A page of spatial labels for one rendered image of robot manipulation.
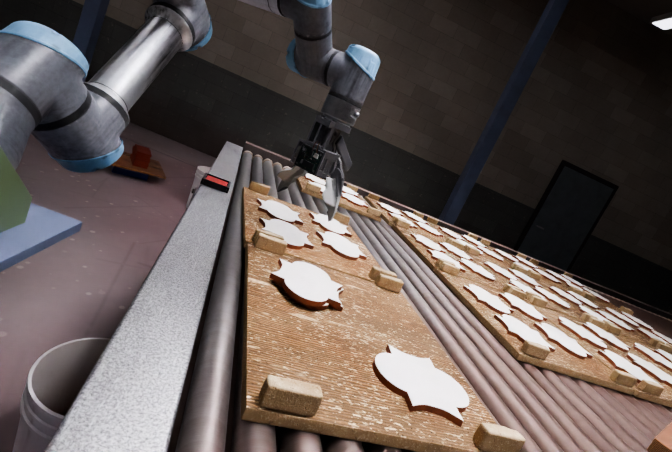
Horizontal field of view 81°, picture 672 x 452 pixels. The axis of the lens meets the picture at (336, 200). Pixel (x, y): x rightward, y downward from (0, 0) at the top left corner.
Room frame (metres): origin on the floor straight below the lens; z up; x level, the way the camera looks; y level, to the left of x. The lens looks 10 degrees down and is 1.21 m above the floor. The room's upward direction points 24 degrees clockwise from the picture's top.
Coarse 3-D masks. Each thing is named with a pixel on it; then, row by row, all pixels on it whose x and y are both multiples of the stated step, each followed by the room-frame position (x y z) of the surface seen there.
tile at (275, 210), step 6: (264, 204) 0.98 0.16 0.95; (270, 204) 1.00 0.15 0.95; (276, 204) 1.03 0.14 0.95; (282, 204) 1.06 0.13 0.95; (258, 210) 0.94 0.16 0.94; (264, 210) 0.94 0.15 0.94; (270, 210) 0.95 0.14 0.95; (276, 210) 0.97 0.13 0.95; (282, 210) 1.00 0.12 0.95; (288, 210) 1.02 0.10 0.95; (270, 216) 0.93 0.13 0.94; (276, 216) 0.92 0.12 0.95; (282, 216) 0.94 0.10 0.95; (288, 216) 0.97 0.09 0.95; (294, 216) 0.99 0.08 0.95; (288, 222) 0.93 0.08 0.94; (294, 222) 0.97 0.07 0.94; (300, 222) 0.97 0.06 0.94
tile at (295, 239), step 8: (264, 224) 0.84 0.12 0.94; (272, 224) 0.85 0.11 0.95; (280, 224) 0.87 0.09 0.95; (288, 224) 0.90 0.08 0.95; (272, 232) 0.80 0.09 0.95; (280, 232) 0.82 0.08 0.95; (288, 232) 0.84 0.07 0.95; (296, 232) 0.87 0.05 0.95; (288, 240) 0.79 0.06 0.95; (296, 240) 0.81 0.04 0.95; (304, 240) 0.84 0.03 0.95; (296, 248) 0.79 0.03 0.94; (312, 248) 0.83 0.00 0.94
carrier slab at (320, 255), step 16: (256, 192) 1.10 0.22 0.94; (256, 208) 0.95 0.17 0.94; (304, 208) 1.16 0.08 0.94; (256, 224) 0.83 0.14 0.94; (304, 224) 1.00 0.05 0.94; (320, 240) 0.92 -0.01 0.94; (352, 240) 1.05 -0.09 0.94; (304, 256) 0.77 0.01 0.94; (320, 256) 0.81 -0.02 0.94; (336, 256) 0.86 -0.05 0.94; (368, 256) 0.97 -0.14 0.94; (352, 272) 0.80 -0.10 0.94; (368, 272) 0.85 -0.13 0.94
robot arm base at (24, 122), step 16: (0, 80) 0.52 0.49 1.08; (0, 96) 0.52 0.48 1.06; (16, 96) 0.53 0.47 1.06; (0, 112) 0.51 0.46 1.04; (16, 112) 0.53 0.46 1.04; (32, 112) 0.56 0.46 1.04; (0, 128) 0.50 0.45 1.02; (16, 128) 0.52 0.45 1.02; (32, 128) 0.57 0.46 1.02; (0, 144) 0.49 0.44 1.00; (16, 144) 0.52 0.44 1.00; (16, 160) 0.52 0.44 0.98
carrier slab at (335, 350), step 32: (256, 256) 0.67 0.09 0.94; (288, 256) 0.73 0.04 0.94; (256, 288) 0.55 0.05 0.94; (352, 288) 0.72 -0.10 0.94; (256, 320) 0.47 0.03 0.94; (288, 320) 0.50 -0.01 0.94; (320, 320) 0.54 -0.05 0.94; (352, 320) 0.59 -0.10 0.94; (384, 320) 0.64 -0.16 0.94; (416, 320) 0.70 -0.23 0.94; (256, 352) 0.41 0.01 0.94; (288, 352) 0.43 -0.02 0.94; (320, 352) 0.46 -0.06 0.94; (352, 352) 0.50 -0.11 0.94; (384, 352) 0.53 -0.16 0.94; (416, 352) 0.58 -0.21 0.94; (256, 384) 0.36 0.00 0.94; (320, 384) 0.40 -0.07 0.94; (352, 384) 0.43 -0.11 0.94; (256, 416) 0.33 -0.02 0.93; (288, 416) 0.34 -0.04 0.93; (320, 416) 0.35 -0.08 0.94; (352, 416) 0.37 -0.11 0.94; (384, 416) 0.40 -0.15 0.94; (416, 416) 0.42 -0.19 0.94; (480, 416) 0.48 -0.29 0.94; (416, 448) 0.38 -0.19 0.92; (448, 448) 0.40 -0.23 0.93
